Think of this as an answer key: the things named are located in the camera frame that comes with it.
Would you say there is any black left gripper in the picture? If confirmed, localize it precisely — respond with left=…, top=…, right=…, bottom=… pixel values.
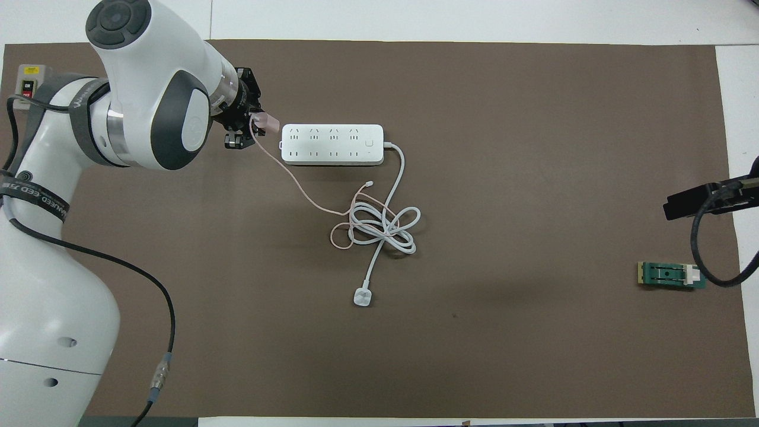
left=213, top=66, right=262, bottom=151

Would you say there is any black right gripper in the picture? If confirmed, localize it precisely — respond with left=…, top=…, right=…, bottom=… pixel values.
left=662, top=175, right=759, bottom=221

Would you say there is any pink charger adapter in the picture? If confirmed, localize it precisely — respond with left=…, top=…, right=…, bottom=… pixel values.
left=250, top=112, right=281, bottom=135

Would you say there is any thin pink charging cable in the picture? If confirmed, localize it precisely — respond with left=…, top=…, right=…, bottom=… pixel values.
left=249, top=122, right=416, bottom=250

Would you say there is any white power strip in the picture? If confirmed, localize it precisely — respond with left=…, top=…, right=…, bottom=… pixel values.
left=280, top=123, right=385, bottom=166

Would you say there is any brown table mat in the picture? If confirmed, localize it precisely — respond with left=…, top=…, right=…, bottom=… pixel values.
left=0, top=39, right=757, bottom=419

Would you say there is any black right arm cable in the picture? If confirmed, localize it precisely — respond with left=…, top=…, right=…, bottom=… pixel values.
left=690, top=178, right=759, bottom=289

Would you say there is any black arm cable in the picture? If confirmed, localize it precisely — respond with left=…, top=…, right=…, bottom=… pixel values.
left=690, top=178, right=759, bottom=289
left=0, top=95, right=177, bottom=427

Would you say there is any green knife switch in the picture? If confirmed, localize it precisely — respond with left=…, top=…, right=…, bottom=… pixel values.
left=637, top=262, right=708, bottom=292

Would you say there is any white power strip cord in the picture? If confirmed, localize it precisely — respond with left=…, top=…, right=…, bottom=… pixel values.
left=347, top=141, right=423, bottom=307

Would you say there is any grey on-off switch box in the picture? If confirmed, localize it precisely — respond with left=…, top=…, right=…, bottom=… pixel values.
left=14, top=63, right=55, bottom=111

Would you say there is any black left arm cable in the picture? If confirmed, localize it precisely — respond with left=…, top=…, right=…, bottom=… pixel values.
left=0, top=95, right=177, bottom=427

